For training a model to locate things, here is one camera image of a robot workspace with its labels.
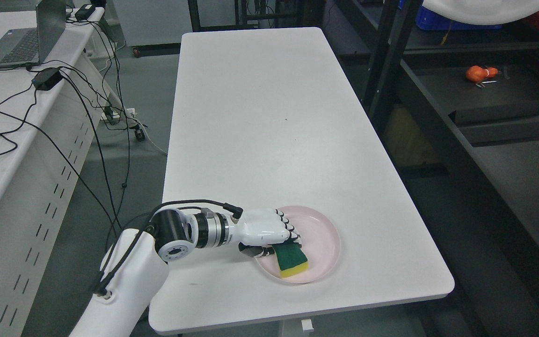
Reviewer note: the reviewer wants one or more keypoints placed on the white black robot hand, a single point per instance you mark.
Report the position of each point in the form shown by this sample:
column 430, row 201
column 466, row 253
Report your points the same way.
column 258, row 230

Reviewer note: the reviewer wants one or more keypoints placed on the green yellow sponge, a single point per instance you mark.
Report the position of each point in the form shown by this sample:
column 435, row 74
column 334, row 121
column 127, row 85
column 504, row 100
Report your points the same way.
column 290, row 258

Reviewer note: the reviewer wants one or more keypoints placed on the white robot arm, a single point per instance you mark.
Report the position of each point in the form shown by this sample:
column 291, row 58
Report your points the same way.
column 136, row 267

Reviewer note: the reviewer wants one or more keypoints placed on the black metal shelf rack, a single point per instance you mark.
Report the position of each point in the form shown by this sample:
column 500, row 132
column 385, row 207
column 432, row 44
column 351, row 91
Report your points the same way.
column 481, row 203

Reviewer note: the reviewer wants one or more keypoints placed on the orange object on shelf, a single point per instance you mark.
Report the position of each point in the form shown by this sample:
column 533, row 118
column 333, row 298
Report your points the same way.
column 477, row 74

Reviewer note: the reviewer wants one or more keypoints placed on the pink round plate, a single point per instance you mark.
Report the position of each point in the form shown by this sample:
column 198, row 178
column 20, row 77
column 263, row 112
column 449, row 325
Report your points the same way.
column 321, row 244

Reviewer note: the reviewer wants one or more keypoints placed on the white power strip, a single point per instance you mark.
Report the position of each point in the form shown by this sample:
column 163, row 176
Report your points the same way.
column 114, row 116

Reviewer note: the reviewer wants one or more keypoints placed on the white side desk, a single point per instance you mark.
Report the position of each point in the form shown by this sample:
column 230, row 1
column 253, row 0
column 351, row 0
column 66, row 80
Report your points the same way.
column 44, row 139

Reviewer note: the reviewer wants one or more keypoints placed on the black power adapter brick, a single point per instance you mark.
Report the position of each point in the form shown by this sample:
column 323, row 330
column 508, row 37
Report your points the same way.
column 46, row 79

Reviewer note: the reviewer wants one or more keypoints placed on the blue plastic crate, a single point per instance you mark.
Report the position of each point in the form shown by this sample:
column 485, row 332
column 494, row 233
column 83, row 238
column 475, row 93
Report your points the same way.
column 430, row 21

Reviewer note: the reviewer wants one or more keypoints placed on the grey open laptop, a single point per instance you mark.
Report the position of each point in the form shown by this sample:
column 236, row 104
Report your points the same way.
column 31, row 46

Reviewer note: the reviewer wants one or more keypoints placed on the white round lamp shade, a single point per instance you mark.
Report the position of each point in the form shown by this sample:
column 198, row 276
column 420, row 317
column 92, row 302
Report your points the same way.
column 483, row 12

